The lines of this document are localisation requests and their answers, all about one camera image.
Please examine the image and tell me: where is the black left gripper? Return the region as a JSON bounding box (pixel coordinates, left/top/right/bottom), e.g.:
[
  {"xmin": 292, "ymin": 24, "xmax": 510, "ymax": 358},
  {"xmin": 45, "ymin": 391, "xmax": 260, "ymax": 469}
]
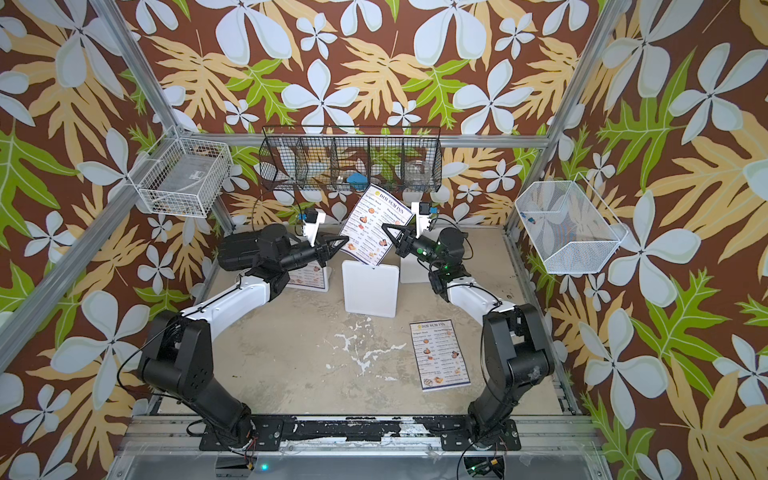
[{"xmin": 278, "ymin": 232, "xmax": 347, "ymax": 274}]

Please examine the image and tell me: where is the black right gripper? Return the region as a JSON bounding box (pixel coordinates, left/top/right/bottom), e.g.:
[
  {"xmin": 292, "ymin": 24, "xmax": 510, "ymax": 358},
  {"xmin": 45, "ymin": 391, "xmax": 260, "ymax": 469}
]
[{"xmin": 385, "ymin": 226, "xmax": 448, "ymax": 274}]

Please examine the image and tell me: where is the white menu holder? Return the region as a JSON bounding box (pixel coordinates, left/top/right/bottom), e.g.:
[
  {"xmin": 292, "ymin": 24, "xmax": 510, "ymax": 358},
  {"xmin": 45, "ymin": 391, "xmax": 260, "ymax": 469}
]
[
  {"xmin": 287, "ymin": 262, "xmax": 332, "ymax": 292},
  {"xmin": 342, "ymin": 260, "xmax": 400, "ymax": 318},
  {"xmin": 400, "ymin": 255, "xmax": 429, "ymax": 284}
]

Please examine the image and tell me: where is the dim sum menu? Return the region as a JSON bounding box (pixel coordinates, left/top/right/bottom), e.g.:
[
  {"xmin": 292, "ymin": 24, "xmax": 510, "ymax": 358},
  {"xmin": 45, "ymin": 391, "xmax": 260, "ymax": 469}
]
[
  {"xmin": 341, "ymin": 185, "xmax": 413, "ymax": 266},
  {"xmin": 409, "ymin": 319, "xmax": 471, "ymax": 392},
  {"xmin": 289, "ymin": 263, "xmax": 327, "ymax": 289}
]

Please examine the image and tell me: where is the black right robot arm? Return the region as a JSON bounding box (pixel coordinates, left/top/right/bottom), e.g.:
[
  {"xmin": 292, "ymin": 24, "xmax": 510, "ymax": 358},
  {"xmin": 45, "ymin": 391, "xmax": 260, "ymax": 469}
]
[{"xmin": 382, "ymin": 223, "xmax": 555, "ymax": 449}]

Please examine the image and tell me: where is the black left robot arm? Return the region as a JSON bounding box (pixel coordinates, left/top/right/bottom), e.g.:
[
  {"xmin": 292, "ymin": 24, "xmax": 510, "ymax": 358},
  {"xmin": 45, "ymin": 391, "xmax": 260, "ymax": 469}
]
[{"xmin": 137, "ymin": 224, "xmax": 349, "ymax": 452}]

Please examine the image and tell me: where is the blue object in basket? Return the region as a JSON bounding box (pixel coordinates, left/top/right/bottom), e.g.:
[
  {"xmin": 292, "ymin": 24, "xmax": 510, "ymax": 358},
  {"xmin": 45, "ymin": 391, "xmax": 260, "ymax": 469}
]
[{"xmin": 346, "ymin": 172, "xmax": 370, "ymax": 192}]

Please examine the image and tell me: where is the black plastic case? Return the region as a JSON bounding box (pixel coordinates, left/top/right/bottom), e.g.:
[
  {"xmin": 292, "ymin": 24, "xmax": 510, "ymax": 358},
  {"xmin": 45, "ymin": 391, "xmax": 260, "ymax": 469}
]
[{"xmin": 217, "ymin": 230, "xmax": 264, "ymax": 272}]

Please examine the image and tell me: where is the white mesh basket right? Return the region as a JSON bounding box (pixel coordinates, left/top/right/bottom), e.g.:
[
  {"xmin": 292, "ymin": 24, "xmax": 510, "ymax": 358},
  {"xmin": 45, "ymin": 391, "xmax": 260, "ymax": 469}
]
[{"xmin": 515, "ymin": 174, "xmax": 629, "ymax": 276}]

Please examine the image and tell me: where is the black wire basket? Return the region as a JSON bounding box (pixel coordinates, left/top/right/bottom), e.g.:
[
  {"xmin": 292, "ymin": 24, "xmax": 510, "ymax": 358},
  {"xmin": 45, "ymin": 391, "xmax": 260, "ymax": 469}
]
[{"xmin": 257, "ymin": 125, "xmax": 444, "ymax": 193}]

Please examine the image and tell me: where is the white wire basket left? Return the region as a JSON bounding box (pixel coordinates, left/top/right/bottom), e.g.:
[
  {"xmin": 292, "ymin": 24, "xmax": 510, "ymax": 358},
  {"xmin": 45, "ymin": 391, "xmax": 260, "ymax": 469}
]
[{"xmin": 129, "ymin": 127, "xmax": 233, "ymax": 218}]

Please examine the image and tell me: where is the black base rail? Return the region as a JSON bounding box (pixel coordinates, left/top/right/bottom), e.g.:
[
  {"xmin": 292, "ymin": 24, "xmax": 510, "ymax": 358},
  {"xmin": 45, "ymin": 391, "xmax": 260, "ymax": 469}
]
[{"xmin": 197, "ymin": 415, "xmax": 521, "ymax": 452}]

